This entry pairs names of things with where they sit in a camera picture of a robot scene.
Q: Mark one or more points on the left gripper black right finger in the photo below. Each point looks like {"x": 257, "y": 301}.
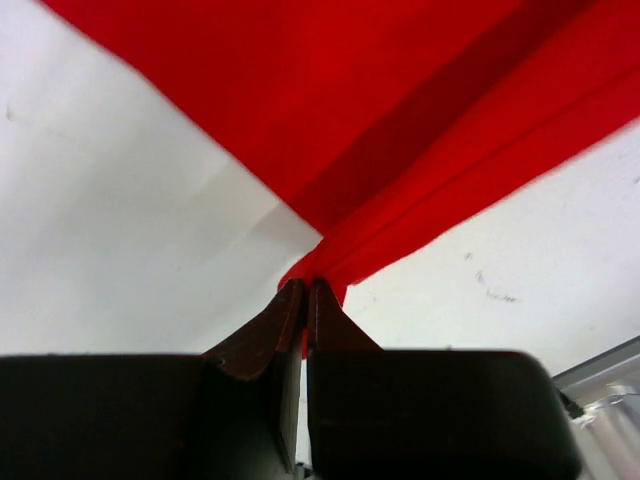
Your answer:
{"x": 427, "y": 414}

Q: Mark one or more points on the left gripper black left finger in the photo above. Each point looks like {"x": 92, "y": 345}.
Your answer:
{"x": 229, "y": 413}

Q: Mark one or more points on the red t shirt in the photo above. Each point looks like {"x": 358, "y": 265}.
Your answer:
{"x": 383, "y": 123}

